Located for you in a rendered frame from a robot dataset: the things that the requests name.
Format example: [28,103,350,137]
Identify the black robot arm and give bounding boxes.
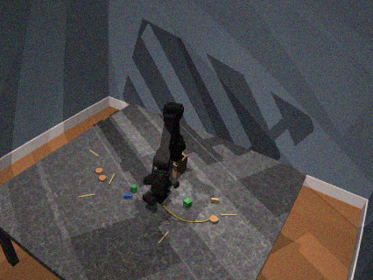
[144,102,186,195]

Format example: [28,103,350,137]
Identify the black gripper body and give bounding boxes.
[143,177,179,206]

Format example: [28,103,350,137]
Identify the green block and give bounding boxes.
[183,198,193,208]

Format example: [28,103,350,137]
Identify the green cylinder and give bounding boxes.
[131,184,137,193]

